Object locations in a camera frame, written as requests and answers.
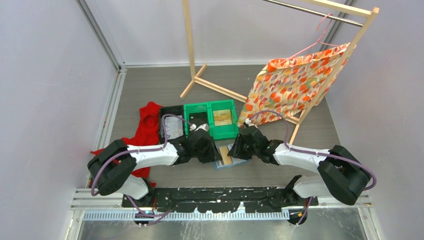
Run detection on blue card holder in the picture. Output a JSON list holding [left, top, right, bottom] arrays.
[[213, 143, 248, 170]]

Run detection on gold credit card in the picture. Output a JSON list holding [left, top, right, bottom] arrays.
[[219, 145, 232, 166]]

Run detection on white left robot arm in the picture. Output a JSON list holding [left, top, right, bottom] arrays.
[[87, 128, 222, 207]]

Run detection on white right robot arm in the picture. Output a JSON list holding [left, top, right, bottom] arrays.
[[228, 126, 373, 206]]

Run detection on dark cards stack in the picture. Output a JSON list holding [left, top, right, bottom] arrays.
[[188, 111, 209, 125]]

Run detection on white cards in black bin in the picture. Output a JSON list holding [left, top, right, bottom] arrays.
[[164, 115, 184, 140]]

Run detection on green bin with dark cards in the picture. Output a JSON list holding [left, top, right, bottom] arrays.
[[183, 102, 214, 137]]

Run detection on green bin with gold cards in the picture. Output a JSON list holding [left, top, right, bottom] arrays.
[[209, 99, 239, 140]]

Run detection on gold cards stack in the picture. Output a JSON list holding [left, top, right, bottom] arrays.
[[213, 109, 233, 126]]

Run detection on black plastic bin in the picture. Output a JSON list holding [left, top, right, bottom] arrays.
[[159, 105, 186, 144]]

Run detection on red cloth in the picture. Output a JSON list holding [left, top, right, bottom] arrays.
[[90, 101, 163, 188]]

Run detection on floral orange fabric bag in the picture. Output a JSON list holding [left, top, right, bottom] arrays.
[[237, 43, 349, 127]]

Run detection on wooden clothes rack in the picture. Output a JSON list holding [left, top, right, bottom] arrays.
[[179, 0, 380, 145]]

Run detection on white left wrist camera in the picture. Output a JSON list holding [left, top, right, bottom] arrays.
[[189, 123, 210, 134]]

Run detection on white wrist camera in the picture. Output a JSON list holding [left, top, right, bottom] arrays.
[[243, 118, 255, 128], [189, 123, 210, 134]]

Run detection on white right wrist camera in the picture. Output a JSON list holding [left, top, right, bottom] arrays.
[[243, 118, 255, 128]]

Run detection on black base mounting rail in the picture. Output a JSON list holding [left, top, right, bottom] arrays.
[[134, 186, 307, 213]]

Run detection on pink wire hanger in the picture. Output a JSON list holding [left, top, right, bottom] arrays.
[[288, 13, 338, 59]]

